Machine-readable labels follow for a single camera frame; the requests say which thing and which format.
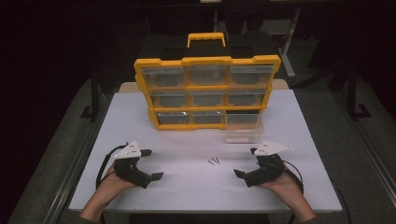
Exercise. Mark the person's right hand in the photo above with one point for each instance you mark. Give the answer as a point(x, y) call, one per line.
point(285, 186)

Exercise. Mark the black metal stand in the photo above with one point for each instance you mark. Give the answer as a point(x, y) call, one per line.
point(94, 93)
point(351, 93)

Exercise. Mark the metal floor rail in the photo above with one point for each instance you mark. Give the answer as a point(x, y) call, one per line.
point(67, 186)
point(373, 158)

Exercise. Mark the person's left hand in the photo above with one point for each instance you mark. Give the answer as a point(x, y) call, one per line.
point(113, 186)

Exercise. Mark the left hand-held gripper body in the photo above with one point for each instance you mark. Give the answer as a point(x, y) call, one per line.
point(132, 172)

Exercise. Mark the group of clear drawers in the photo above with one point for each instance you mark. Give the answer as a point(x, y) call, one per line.
point(207, 74)

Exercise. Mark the small dark screw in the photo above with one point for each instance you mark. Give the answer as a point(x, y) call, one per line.
point(211, 162)
point(217, 160)
point(214, 160)

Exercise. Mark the clear plastic drawer bin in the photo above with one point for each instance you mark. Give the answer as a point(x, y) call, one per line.
point(244, 134)

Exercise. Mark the white desk leg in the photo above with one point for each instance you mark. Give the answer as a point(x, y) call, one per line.
point(289, 40)

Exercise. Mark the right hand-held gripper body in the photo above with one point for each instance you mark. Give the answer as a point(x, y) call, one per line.
point(267, 169)

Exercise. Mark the yellow black drawer organizer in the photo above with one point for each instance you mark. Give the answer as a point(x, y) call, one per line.
point(205, 60)

